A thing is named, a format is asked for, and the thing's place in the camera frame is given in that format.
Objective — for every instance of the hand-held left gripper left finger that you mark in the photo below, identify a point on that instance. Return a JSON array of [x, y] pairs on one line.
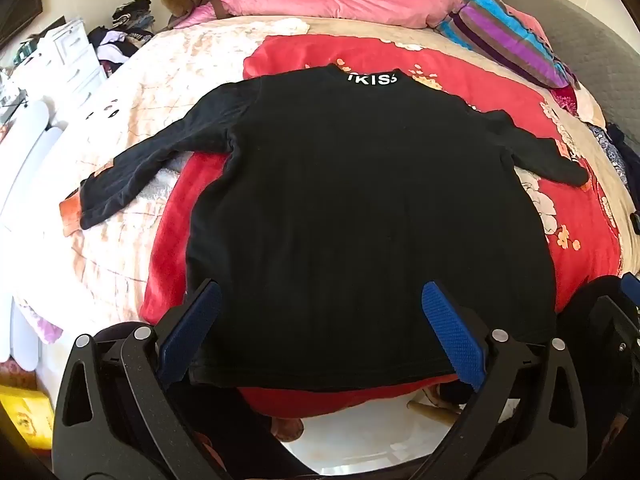
[[192, 325]]

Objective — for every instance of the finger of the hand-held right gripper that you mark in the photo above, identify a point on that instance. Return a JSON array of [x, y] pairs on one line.
[[620, 325]]

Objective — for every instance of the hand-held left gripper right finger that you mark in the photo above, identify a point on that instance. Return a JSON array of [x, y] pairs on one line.
[[452, 330]]

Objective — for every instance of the black long-sleeve shirt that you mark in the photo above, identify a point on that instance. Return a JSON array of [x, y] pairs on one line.
[[350, 210]]

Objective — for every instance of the blue patterned clothes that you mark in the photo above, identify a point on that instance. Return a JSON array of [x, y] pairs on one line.
[[612, 155]]

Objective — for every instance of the pile of dark clothes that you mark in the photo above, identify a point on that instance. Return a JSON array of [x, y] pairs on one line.
[[120, 45]]

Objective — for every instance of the wooden stool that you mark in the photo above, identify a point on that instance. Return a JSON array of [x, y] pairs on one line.
[[430, 410]]

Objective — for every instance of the red and tan floral blanket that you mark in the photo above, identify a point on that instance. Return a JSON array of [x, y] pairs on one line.
[[590, 240]]

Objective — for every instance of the brown slipper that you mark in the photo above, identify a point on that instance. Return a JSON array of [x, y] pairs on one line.
[[287, 430]]

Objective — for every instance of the yellow box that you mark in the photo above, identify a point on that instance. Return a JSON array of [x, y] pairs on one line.
[[25, 417]]

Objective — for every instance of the red patterned cushion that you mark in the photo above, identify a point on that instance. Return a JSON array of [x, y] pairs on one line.
[[565, 100]]

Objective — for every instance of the white rounded chair back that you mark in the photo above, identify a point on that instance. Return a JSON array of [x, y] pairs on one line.
[[25, 160]]

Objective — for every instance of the peach floral bedsheet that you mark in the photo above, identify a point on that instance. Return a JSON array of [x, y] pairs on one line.
[[150, 85]]

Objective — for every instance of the white drawer cabinet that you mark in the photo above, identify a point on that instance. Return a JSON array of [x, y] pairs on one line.
[[75, 60]]

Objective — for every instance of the grey quilted headboard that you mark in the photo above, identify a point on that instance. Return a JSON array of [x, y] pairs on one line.
[[590, 35]]

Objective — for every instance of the striped plush pillow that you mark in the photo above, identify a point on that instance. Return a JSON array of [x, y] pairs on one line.
[[500, 35]]

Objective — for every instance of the black wall television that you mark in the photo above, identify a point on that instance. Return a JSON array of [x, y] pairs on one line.
[[20, 5]]

